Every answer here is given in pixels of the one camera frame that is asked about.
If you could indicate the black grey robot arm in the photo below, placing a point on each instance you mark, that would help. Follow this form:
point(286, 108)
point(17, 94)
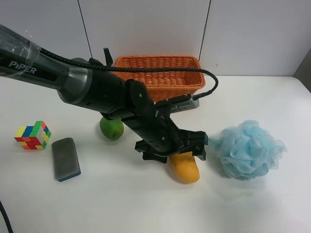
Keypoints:
point(91, 85)

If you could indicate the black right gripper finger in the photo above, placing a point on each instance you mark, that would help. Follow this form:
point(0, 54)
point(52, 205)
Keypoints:
point(200, 152)

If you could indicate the yellow mango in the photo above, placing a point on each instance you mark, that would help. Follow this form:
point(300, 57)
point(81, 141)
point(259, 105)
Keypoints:
point(185, 168)

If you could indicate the multicoloured puzzle cube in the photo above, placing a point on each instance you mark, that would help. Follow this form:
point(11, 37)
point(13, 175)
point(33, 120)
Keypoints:
point(34, 137)

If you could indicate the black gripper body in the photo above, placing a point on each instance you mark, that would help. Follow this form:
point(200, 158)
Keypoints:
point(161, 138)

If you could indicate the grey blue board eraser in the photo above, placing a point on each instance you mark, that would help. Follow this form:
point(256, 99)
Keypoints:
point(65, 159)

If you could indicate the green lemon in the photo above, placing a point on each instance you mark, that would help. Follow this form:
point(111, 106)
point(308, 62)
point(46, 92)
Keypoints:
point(111, 129)

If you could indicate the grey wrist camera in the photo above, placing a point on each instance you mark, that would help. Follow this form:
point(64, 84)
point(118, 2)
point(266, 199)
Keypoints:
point(184, 103)

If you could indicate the light blue bath pouf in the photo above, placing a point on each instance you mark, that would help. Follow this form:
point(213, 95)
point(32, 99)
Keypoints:
point(246, 151)

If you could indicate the orange wicker basket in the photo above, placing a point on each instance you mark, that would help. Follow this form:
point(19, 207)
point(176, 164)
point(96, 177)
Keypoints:
point(163, 85)

